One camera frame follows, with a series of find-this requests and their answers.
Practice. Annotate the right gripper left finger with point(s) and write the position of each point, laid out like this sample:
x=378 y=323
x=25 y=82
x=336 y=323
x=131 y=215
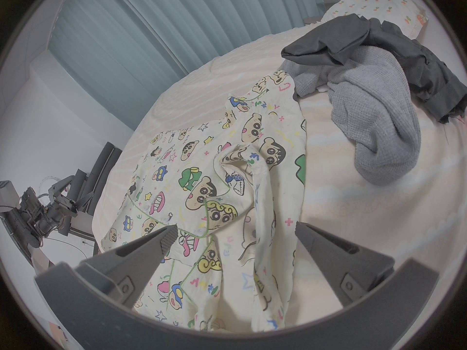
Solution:
x=138 y=261

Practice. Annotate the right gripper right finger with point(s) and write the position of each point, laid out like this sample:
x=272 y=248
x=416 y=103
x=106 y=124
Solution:
x=335 y=264

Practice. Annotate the white printed pyjama top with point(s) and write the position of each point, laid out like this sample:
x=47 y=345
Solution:
x=204 y=159

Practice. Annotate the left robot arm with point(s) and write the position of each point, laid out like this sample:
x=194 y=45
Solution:
x=40 y=217

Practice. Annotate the bed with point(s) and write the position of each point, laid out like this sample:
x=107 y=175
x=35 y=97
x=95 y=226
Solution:
x=365 y=213

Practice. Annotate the grey garment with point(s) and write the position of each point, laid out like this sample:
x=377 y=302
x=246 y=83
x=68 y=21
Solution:
x=379 y=122

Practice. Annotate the blue-green curtain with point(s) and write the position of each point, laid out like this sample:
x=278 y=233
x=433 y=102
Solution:
x=226 y=13
x=109 y=67

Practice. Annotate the black garment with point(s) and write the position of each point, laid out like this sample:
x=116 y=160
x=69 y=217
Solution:
x=401 y=38

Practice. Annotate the white printed pillow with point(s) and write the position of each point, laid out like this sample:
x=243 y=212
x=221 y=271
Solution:
x=383 y=7

